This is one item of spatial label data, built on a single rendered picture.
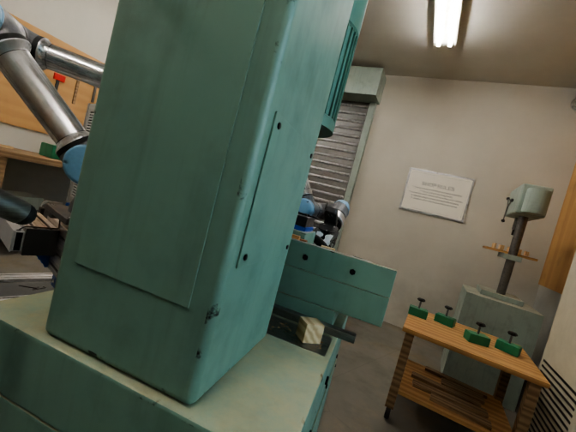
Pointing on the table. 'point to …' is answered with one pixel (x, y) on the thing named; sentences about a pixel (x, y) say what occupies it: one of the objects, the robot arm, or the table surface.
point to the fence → (341, 268)
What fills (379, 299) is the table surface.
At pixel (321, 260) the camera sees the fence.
